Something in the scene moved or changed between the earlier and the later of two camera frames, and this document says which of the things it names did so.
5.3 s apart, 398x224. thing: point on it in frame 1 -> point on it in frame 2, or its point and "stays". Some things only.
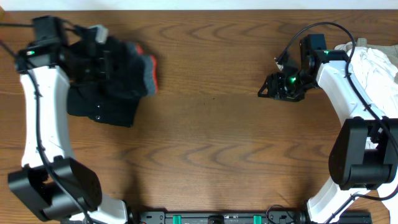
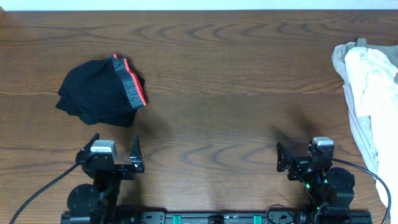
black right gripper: [275, 82] -> [300, 163]
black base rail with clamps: [236, 218] stays
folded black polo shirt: [113, 104] stays
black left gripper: [104, 62] -> [123, 168]
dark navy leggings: [132, 73] -> [106, 91]
